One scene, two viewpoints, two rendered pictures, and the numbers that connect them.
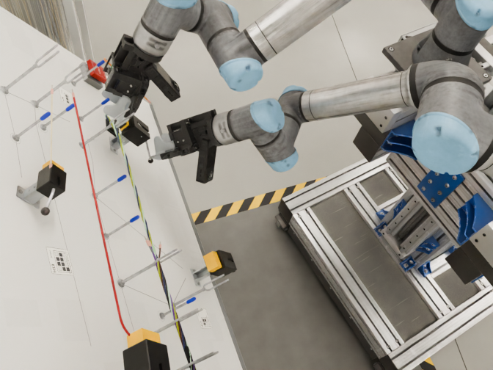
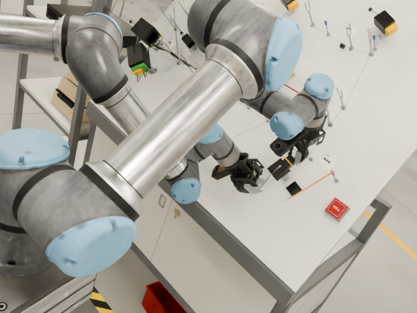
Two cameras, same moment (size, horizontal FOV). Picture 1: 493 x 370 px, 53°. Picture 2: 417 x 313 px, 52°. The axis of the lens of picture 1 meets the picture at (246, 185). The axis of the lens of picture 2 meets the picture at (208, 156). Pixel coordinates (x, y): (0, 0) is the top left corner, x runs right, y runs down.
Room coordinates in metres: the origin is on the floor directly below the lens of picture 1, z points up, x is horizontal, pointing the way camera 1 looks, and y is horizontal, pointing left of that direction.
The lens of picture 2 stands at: (1.69, -0.38, 1.79)
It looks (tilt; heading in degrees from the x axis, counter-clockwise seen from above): 30 degrees down; 158
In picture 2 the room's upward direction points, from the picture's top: 21 degrees clockwise
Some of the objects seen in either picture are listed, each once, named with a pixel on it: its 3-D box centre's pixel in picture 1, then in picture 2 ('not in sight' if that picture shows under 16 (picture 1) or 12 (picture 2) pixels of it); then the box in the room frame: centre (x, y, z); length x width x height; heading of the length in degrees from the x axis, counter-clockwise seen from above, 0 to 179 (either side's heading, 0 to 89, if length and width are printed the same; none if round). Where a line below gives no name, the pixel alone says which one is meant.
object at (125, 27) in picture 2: not in sight; (96, 26); (-0.39, -0.31, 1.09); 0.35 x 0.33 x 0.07; 34
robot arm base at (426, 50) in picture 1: (447, 49); (20, 223); (1.09, -0.43, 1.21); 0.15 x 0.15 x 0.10
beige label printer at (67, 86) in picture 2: not in sight; (90, 94); (-0.35, -0.28, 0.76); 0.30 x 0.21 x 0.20; 127
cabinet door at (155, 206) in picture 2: not in sight; (125, 188); (0.18, -0.09, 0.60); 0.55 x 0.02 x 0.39; 34
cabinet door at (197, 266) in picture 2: not in sight; (207, 275); (0.64, 0.21, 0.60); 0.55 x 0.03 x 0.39; 34
